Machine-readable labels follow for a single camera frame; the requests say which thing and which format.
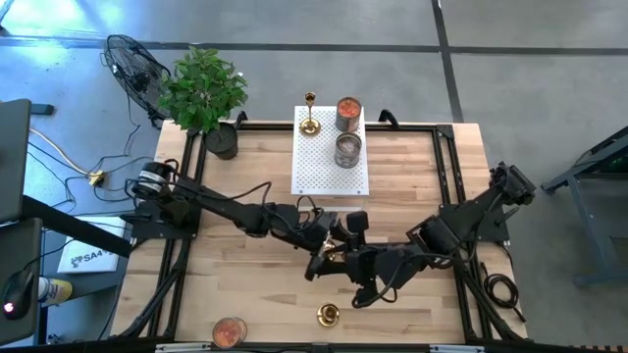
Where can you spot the brass candlestick holder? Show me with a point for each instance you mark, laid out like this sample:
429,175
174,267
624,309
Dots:
310,128
329,245
328,314

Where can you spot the tin can with silver top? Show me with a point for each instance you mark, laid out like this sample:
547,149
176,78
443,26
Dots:
348,149

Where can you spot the black aluminium table frame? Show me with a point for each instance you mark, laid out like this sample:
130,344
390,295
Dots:
407,127

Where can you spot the grey metal cart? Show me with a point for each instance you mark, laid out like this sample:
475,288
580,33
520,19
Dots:
591,225

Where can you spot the green potted plant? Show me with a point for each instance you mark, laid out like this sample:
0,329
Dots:
203,88

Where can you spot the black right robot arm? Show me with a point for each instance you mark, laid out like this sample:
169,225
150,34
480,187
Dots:
471,216

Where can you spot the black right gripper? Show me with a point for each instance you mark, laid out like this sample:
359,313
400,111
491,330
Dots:
368,265

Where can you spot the black computer mouse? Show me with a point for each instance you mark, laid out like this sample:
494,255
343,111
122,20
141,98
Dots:
17,294

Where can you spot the white paper label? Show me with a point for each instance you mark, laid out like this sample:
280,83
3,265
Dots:
90,247

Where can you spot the black table clamp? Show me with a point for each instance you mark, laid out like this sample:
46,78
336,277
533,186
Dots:
240,118
388,116

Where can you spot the black floor fan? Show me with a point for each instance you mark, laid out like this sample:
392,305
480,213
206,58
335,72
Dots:
135,73

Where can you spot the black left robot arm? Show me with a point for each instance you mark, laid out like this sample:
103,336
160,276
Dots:
230,208

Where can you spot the white edge bracket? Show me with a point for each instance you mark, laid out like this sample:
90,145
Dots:
181,348
456,349

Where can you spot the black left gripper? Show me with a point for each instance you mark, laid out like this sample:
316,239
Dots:
311,230

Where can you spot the dark grey laptop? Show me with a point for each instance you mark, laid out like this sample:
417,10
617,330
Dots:
12,157

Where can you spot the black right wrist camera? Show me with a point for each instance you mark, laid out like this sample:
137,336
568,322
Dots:
357,222

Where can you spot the white perforated metal shelf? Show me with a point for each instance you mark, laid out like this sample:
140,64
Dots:
319,166

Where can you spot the black desk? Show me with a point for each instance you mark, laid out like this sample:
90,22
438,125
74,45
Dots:
19,255

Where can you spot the yellow white spray can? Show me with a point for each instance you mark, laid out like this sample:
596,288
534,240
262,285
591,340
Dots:
55,290

